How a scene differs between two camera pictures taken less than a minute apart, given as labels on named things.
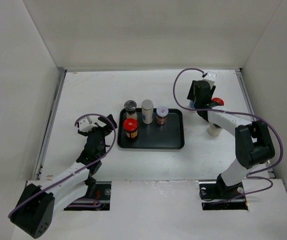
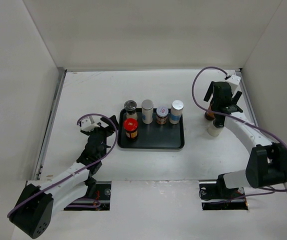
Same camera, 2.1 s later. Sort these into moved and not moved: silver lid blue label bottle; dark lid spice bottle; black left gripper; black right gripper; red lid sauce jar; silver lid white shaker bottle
Moved: black right gripper; silver lid blue label bottle
Not moved: red lid sauce jar; black left gripper; dark lid spice bottle; silver lid white shaker bottle
